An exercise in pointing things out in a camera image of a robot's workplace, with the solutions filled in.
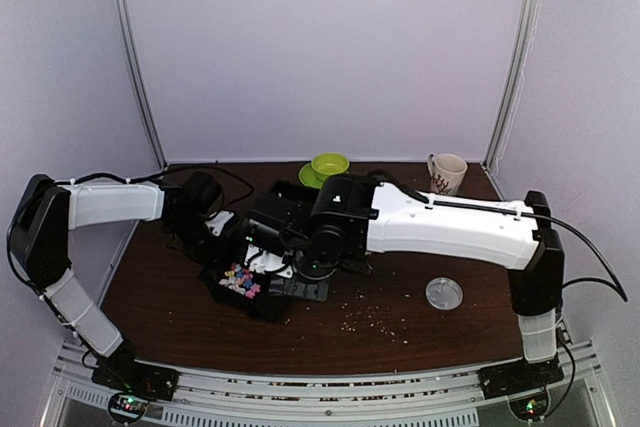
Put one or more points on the black three-compartment candy tray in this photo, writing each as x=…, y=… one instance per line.
x=250, y=277

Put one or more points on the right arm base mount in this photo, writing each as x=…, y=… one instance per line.
x=524, y=385

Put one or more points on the aluminium frame post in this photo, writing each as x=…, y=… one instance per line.
x=137, y=82
x=513, y=84

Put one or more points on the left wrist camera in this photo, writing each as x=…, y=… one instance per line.
x=222, y=223

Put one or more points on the green saucer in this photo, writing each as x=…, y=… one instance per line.
x=309, y=177

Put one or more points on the coral pattern ceramic mug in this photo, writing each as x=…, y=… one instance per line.
x=447, y=172

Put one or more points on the green bowl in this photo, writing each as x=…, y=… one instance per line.
x=330, y=164

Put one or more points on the front aluminium rail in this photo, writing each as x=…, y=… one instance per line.
x=448, y=397

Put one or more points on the left aluminium frame post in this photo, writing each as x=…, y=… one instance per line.
x=137, y=82

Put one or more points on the right aluminium frame post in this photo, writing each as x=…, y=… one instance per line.
x=513, y=84

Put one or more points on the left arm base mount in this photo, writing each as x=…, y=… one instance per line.
x=135, y=384

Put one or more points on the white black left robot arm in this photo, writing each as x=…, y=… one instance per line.
x=38, y=237

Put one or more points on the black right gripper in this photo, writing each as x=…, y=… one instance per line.
x=315, y=291

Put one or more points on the silver jar lid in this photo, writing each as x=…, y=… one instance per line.
x=444, y=293

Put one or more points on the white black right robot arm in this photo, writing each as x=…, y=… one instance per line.
x=316, y=232

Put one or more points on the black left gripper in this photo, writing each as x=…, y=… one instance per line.
x=220, y=252

